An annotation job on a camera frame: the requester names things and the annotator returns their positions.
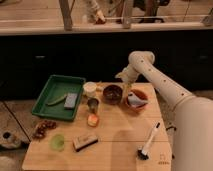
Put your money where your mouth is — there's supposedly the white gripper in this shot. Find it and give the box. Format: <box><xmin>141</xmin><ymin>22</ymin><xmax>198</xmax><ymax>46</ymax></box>
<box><xmin>115</xmin><ymin>66</ymin><xmax>139</xmax><ymax>84</ymax></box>

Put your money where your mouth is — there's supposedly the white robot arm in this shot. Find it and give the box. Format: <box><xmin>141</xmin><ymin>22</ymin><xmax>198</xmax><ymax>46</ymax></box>
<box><xmin>116</xmin><ymin>51</ymin><xmax>213</xmax><ymax>171</ymax></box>

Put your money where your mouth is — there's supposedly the grey cloth in bowl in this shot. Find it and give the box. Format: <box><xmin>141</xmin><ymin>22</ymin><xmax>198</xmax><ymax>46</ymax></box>
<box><xmin>127</xmin><ymin>92</ymin><xmax>143</xmax><ymax>107</ymax></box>

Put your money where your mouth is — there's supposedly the white cup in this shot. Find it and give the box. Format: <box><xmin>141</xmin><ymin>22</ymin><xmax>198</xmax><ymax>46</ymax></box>
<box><xmin>83</xmin><ymin>82</ymin><xmax>97</xmax><ymax>98</ymax></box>

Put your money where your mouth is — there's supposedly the small metal cup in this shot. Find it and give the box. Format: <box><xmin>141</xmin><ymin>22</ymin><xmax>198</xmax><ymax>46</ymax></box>
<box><xmin>87</xmin><ymin>98</ymin><xmax>99</xmax><ymax>113</ymax></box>

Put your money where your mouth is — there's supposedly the orange toy fruit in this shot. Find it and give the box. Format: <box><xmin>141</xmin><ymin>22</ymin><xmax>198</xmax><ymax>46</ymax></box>
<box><xmin>87</xmin><ymin>114</ymin><xmax>99</xmax><ymax>127</ymax></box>

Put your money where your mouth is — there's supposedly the grey sponge block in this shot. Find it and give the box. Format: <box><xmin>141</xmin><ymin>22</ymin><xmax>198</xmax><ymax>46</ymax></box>
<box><xmin>64</xmin><ymin>93</ymin><xmax>77</xmax><ymax>109</ymax></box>

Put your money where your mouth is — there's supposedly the green vegetable piece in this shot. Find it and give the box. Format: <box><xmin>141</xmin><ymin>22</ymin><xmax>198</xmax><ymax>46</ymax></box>
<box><xmin>46</xmin><ymin>94</ymin><xmax>67</xmax><ymax>106</ymax></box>

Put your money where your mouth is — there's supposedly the green plastic tray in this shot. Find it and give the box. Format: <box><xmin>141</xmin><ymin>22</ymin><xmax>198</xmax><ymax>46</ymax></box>
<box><xmin>32</xmin><ymin>75</ymin><xmax>86</xmax><ymax>121</ymax></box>

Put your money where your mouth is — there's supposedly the wooden block eraser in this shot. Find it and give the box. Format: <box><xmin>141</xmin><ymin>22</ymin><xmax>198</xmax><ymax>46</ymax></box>
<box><xmin>73</xmin><ymin>134</ymin><xmax>98</xmax><ymax>152</ymax></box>

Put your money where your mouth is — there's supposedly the green plastic cup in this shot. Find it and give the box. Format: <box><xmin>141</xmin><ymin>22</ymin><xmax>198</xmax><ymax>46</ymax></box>
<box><xmin>50</xmin><ymin>134</ymin><xmax>64</xmax><ymax>151</ymax></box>

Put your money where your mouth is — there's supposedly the wooden post right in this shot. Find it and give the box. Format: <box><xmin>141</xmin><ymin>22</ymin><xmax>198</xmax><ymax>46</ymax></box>
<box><xmin>122</xmin><ymin>0</ymin><xmax>133</xmax><ymax>29</ymax></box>

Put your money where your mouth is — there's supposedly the wooden post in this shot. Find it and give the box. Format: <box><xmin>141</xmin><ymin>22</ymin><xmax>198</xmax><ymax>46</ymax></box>
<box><xmin>59</xmin><ymin>0</ymin><xmax>72</xmax><ymax>31</ymax></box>
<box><xmin>122</xmin><ymin>0</ymin><xmax>133</xmax><ymax>29</ymax></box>

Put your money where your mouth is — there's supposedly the white handled black brush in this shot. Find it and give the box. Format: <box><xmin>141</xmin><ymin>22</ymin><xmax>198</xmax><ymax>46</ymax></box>
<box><xmin>137</xmin><ymin>123</ymin><xmax>160</xmax><ymax>160</ymax></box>

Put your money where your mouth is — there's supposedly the wooden post left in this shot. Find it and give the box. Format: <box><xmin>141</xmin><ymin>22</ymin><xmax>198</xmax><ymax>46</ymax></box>
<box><xmin>59</xmin><ymin>0</ymin><xmax>72</xmax><ymax>31</ymax></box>

